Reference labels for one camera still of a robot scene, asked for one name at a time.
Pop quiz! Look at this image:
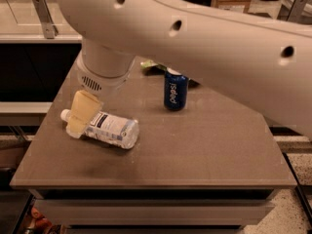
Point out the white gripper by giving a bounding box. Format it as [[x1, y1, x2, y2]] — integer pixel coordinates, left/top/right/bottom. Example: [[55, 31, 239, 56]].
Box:
[[66, 52, 135, 138]]

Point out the clear plastic water bottle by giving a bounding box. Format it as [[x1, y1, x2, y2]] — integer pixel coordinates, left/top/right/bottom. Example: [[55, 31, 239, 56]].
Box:
[[59, 108, 140, 150]]

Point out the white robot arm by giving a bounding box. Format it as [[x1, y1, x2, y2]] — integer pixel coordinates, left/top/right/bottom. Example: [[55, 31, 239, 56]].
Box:
[[58, 0, 312, 137]]

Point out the green crumpled snack bag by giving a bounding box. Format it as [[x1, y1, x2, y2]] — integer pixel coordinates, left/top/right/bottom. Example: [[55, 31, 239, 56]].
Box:
[[140, 59, 167, 71]]

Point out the blue Pepsi can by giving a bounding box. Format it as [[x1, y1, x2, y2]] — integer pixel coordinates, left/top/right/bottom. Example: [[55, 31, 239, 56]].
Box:
[[164, 68, 189, 111]]

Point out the orange object under table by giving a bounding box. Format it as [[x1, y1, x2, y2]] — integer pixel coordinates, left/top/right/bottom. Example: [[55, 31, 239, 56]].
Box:
[[23, 207, 61, 234]]

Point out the left metal glass bracket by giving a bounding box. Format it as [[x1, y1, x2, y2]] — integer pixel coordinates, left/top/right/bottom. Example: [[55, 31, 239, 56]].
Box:
[[32, 0, 59, 39]]

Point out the metal glass bracket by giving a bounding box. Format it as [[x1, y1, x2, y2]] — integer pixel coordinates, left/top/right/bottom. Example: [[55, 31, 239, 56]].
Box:
[[277, 0, 312, 24], [32, 0, 59, 39]]

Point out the right metal glass bracket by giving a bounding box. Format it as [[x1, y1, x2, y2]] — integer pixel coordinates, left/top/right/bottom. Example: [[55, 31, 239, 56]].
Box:
[[277, 0, 312, 24]]

